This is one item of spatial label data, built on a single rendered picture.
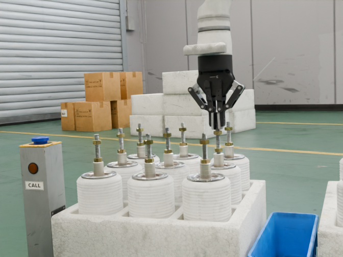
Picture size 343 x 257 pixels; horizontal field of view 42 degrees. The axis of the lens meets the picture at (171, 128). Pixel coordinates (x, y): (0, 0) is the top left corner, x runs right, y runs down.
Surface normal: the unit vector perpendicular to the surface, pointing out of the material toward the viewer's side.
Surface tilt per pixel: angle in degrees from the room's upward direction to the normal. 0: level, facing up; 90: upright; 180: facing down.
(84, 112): 90
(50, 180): 90
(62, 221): 90
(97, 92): 90
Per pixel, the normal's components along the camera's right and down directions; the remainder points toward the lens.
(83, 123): -0.67, 0.11
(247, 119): 0.79, 0.02
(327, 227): -0.04, -0.99
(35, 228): -0.32, 0.11
